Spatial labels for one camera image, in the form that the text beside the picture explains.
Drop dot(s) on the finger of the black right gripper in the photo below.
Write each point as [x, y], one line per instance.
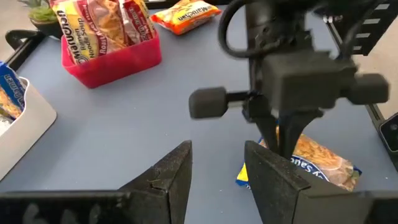
[269, 130]
[295, 130]

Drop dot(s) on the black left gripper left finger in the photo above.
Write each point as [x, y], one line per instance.
[164, 193]

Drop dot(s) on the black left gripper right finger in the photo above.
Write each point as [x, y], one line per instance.
[280, 199]

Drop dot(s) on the blue soy sauce noodle pack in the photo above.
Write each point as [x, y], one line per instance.
[11, 90]
[326, 161]

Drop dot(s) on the red beef noodle pack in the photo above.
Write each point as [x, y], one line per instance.
[90, 28]
[138, 18]

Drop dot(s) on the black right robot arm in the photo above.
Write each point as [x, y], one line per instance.
[280, 25]

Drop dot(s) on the orange chicken noodle pack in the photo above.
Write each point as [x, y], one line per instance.
[186, 15]

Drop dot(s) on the pink plastic bin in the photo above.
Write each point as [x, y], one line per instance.
[118, 65]

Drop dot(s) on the white plastic bin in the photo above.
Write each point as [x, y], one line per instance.
[34, 124]

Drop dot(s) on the spiky green potted plant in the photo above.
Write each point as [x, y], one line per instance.
[40, 15]

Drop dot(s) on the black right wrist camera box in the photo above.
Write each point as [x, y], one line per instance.
[308, 81]

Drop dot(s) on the black table-level camera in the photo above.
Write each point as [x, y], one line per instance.
[390, 133]

